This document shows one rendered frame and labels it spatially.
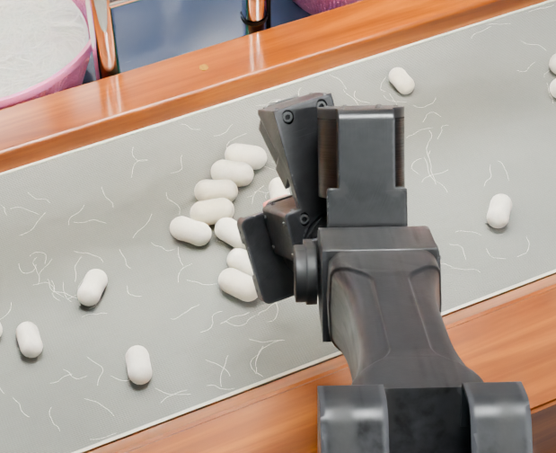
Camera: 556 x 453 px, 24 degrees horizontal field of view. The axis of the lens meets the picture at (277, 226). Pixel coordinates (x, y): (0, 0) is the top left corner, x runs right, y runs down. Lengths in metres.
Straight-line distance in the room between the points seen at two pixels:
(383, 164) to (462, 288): 0.30
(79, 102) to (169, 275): 0.20
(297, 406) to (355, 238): 0.25
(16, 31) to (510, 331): 0.58
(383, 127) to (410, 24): 0.47
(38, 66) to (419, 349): 0.75
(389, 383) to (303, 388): 0.41
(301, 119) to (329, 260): 0.16
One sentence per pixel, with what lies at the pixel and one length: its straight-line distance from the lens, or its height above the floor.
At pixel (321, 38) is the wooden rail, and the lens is 1.26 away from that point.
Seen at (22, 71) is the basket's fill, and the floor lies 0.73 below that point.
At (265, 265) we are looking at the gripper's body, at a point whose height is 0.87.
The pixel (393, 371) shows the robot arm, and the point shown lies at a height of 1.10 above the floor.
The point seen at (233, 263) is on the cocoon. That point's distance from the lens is 1.08.
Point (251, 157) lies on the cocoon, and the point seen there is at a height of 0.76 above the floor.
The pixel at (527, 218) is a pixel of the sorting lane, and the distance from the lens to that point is 1.15.
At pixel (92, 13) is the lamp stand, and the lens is 1.19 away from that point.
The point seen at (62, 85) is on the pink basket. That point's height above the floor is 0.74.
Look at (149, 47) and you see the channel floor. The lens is 1.39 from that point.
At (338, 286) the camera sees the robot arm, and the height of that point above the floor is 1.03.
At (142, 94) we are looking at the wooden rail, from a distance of 1.21.
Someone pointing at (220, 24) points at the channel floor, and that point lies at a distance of 1.41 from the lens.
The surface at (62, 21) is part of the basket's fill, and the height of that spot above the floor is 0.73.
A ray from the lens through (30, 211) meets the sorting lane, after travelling 1.16.
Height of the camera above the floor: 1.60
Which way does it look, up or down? 50 degrees down
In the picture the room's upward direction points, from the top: straight up
